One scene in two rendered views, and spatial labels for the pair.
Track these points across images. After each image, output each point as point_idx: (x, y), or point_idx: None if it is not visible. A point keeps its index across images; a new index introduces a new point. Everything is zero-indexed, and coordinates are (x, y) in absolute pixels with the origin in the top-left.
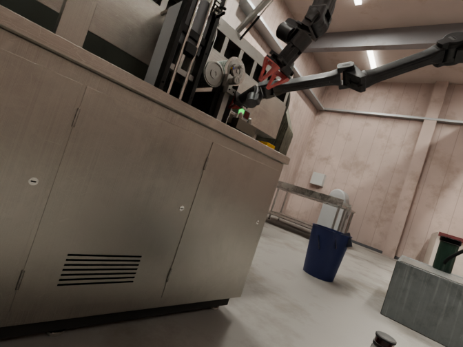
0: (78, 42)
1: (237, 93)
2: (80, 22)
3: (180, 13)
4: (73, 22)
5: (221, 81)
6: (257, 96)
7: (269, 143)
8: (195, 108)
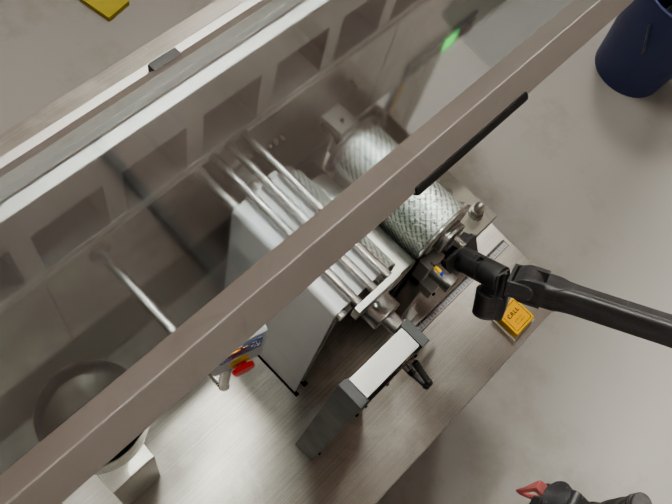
0: (152, 475)
1: (450, 262)
2: (144, 476)
3: (329, 420)
4: (136, 484)
5: (410, 269)
6: (500, 310)
7: (522, 329)
8: (390, 487)
